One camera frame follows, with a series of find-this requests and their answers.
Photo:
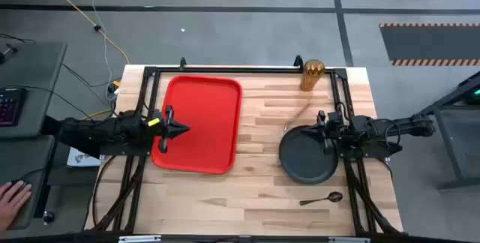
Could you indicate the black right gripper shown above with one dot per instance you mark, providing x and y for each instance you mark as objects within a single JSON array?
[{"x": 337, "y": 134}]

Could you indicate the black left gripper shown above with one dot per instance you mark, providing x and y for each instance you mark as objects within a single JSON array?
[{"x": 167, "y": 115}]

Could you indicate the black round plate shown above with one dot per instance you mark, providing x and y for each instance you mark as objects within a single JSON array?
[{"x": 307, "y": 164}]

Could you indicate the amber plastic cup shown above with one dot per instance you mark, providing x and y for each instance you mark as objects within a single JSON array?
[{"x": 312, "y": 76}]

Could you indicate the dark metal spoon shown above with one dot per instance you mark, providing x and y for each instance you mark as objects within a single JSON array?
[{"x": 335, "y": 197}]

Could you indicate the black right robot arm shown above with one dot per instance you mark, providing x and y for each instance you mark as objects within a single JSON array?
[{"x": 405, "y": 125}]

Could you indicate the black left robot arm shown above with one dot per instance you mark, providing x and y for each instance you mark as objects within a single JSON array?
[{"x": 97, "y": 132}]

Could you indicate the red plastic tray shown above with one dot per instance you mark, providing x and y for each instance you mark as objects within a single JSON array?
[{"x": 210, "y": 104}]

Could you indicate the white printed box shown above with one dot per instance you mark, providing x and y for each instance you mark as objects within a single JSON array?
[{"x": 80, "y": 159}]

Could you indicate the black hazard-striped floor mat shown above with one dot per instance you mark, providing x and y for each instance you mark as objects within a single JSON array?
[{"x": 431, "y": 44}]

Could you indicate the black metal side table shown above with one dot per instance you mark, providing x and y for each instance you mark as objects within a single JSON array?
[{"x": 457, "y": 183}]

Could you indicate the grey desk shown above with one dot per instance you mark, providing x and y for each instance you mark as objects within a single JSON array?
[{"x": 33, "y": 78}]

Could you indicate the black caster wheel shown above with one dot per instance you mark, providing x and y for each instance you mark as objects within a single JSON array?
[{"x": 48, "y": 217}]

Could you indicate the black backlit keyboard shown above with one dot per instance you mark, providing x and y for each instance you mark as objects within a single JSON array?
[{"x": 11, "y": 106}]

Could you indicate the person's hand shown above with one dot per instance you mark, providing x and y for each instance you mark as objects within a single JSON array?
[{"x": 13, "y": 201}]

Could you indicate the black desk tool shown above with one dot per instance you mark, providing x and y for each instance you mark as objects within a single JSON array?
[{"x": 8, "y": 51}]

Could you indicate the black aluminium table frame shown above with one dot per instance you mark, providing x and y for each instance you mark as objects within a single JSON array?
[{"x": 243, "y": 70}]

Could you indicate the silver metal bracket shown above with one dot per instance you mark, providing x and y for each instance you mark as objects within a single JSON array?
[
  {"x": 138, "y": 239},
  {"x": 348, "y": 240}
]

